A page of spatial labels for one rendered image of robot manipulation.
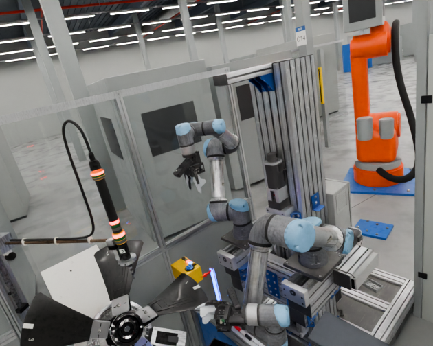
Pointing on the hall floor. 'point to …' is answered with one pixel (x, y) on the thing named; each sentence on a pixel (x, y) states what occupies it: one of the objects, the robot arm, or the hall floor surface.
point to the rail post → (198, 327)
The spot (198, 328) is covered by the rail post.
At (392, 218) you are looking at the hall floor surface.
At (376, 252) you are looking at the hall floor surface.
